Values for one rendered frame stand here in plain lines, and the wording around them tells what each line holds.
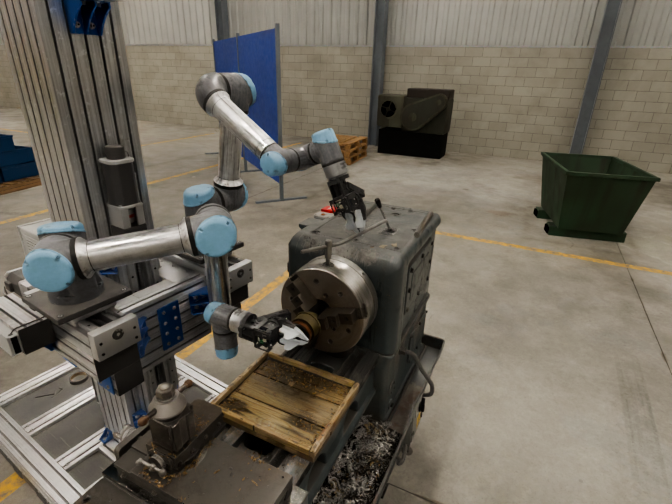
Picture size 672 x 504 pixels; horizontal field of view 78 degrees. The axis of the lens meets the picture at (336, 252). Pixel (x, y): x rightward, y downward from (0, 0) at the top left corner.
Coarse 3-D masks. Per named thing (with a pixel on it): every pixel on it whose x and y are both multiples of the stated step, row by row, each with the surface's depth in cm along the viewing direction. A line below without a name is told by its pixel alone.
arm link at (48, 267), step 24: (192, 216) 118; (216, 216) 116; (48, 240) 110; (72, 240) 109; (96, 240) 111; (120, 240) 111; (144, 240) 112; (168, 240) 114; (192, 240) 114; (216, 240) 116; (24, 264) 103; (48, 264) 104; (72, 264) 106; (96, 264) 110; (120, 264) 113; (48, 288) 106
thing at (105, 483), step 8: (112, 464) 100; (104, 472) 98; (112, 472) 98; (104, 480) 98; (112, 480) 97; (120, 480) 97; (128, 480) 97; (96, 488) 96; (104, 488) 97; (112, 488) 97; (120, 488) 97; (128, 488) 95; (136, 488) 95; (296, 488) 96; (88, 496) 95; (96, 496) 95; (104, 496) 95; (112, 496) 95; (120, 496) 95; (128, 496) 95; (136, 496) 94; (144, 496) 93; (152, 496) 93; (288, 496) 94; (296, 496) 94; (304, 496) 94
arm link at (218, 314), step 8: (208, 304) 134; (216, 304) 133; (224, 304) 133; (208, 312) 132; (216, 312) 131; (224, 312) 130; (232, 312) 129; (208, 320) 132; (216, 320) 130; (224, 320) 129; (216, 328) 132; (224, 328) 131
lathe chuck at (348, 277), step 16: (304, 272) 134; (320, 272) 132; (336, 272) 131; (352, 272) 134; (320, 288) 134; (336, 288) 131; (352, 288) 129; (368, 288) 136; (288, 304) 143; (320, 304) 146; (336, 304) 133; (352, 304) 130; (368, 304) 133; (368, 320) 134; (320, 336) 141; (336, 336) 138; (352, 336) 135; (336, 352) 141
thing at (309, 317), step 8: (304, 312) 129; (312, 312) 131; (296, 320) 127; (304, 320) 126; (312, 320) 127; (304, 328) 124; (312, 328) 125; (320, 328) 128; (312, 336) 127; (304, 344) 126
